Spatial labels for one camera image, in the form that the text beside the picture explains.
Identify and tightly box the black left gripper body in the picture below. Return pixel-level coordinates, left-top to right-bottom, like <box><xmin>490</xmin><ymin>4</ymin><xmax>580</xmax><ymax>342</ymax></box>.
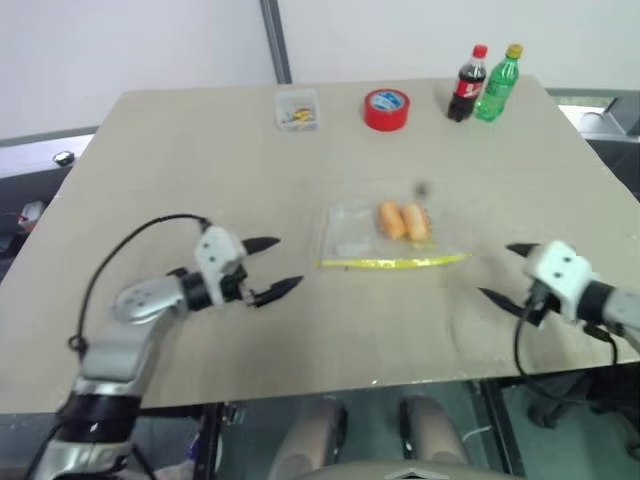
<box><xmin>219</xmin><ymin>266</ymin><xmax>261</xmax><ymax>306</ymax></box>

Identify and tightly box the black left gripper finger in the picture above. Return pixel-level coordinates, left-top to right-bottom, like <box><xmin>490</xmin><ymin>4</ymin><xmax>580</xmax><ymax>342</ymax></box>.
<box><xmin>242</xmin><ymin>236</ymin><xmax>283</xmax><ymax>257</ymax></box>
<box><xmin>251</xmin><ymin>275</ymin><xmax>306</xmax><ymax>310</ymax></box>

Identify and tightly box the dark vertical wall post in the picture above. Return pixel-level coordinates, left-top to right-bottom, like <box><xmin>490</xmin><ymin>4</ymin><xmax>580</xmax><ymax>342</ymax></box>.
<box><xmin>258</xmin><ymin>0</ymin><xmax>294</xmax><ymax>85</ymax></box>

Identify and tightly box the clear zip bag yellow seal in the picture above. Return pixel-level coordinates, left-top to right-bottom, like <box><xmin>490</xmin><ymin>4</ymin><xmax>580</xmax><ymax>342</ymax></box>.
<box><xmin>314</xmin><ymin>196</ymin><xmax>474</xmax><ymax>272</ymax></box>

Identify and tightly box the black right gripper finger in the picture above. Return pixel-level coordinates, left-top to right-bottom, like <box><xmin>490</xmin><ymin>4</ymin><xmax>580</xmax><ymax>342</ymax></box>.
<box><xmin>476</xmin><ymin>287</ymin><xmax>527</xmax><ymax>318</ymax></box>
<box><xmin>505</xmin><ymin>242</ymin><xmax>543</xmax><ymax>259</ymax></box>

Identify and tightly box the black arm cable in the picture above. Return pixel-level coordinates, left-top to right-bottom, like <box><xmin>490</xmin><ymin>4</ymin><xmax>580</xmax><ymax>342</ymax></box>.
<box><xmin>513</xmin><ymin>299</ymin><xmax>622</xmax><ymax>399</ymax></box>
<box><xmin>66</xmin><ymin>214</ymin><xmax>212</xmax><ymax>352</ymax></box>

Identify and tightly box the beige rounded robot leg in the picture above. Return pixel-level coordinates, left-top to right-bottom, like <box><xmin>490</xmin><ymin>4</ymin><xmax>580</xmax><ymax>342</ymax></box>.
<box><xmin>397</xmin><ymin>394</ymin><xmax>470</xmax><ymax>472</ymax></box>
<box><xmin>271</xmin><ymin>396</ymin><xmax>349</xmax><ymax>477</ymax></box>

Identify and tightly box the cola bottle red cap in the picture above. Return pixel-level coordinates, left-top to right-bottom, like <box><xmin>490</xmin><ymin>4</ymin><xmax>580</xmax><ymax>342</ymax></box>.
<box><xmin>445</xmin><ymin>43</ymin><xmax>490</xmax><ymax>124</ymax></box>

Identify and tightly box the small coloured pieces heap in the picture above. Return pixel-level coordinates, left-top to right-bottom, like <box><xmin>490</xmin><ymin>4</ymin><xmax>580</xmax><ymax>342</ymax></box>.
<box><xmin>281</xmin><ymin>106</ymin><xmax>314</xmax><ymax>125</ymax></box>

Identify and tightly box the black table leg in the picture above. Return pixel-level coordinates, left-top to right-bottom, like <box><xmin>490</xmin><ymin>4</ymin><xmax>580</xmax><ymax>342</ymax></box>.
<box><xmin>478</xmin><ymin>381</ymin><xmax>527</xmax><ymax>480</ymax></box>
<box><xmin>196</xmin><ymin>401</ymin><xmax>227</xmax><ymax>480</ymax></box>

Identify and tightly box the red tape roll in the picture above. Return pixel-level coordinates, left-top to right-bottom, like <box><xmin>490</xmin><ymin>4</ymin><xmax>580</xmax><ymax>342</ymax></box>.
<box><xmin>362</xmin><ymin>88</ymin><xmax>412</xmax><ymax>133</ymax></box>

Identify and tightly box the thin white floor cable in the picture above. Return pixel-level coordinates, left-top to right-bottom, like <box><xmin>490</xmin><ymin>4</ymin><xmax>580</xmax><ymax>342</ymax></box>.
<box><xmin>461</xmin><ymin>426</ymin><xmax>495</xmax><ymax>445</ymax></box>

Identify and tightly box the green bottle yellow cap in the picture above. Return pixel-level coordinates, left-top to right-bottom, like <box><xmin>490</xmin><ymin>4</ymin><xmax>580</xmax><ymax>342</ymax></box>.
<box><xmin>473</xmin><ymin>42</ymin><xmax>525</xmax><ymax>124</ymax></box>

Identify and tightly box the red white small object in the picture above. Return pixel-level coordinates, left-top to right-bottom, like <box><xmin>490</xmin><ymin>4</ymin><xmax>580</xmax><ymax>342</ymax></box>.
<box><xmin>18</xmin><ymin>200</ymin><xmax>46</xmax><ymax>227</ymax></box>

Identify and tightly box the beige rounded left robot leg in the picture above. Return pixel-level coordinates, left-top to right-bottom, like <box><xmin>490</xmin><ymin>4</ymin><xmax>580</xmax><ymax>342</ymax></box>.
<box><xmin>271</xmin><ymin>396</ymin><xmax>349</xmax><ymax>477</ymax></box>

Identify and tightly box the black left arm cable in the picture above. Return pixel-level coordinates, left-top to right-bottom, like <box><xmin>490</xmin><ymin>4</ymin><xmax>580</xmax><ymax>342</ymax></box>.
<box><xmin>66</xmin><ymin>214</ymin><xmax>212</xmax><ymax>352</ymax></box>

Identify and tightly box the clear plastic box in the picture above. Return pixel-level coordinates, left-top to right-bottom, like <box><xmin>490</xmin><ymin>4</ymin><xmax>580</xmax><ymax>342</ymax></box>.
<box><xmin>273</xmin><ymin>87</ymin><xmax>322</xmax><ymax>133</ymax></box>

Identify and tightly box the beige rounded right robot leg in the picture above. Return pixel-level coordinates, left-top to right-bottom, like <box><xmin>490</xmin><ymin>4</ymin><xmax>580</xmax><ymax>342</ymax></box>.
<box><xmin>397</xmin><ymin>394</ymin><xmax>470</xmax><ymax>472</ymax></box>

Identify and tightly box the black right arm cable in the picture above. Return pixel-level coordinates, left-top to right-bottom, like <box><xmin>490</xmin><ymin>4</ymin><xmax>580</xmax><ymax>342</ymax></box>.
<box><xmin>513</xmin><ymin>299</ymin><xmax>622</xmax><ymax>399</ymax></box>

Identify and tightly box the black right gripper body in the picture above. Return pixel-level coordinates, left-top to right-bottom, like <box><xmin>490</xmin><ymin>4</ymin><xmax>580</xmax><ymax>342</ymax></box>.
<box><xmin>523</xmin><ymin>281</ymin><xmax>552</xmax><ymax>328</ymax></box>

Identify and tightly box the black chair base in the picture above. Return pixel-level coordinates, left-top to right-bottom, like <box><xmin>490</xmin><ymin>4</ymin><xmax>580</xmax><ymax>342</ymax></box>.
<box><xmin>526</xmin><ymin>373</ymin><xmax>602</xmax><ymax>430</ymax></box>

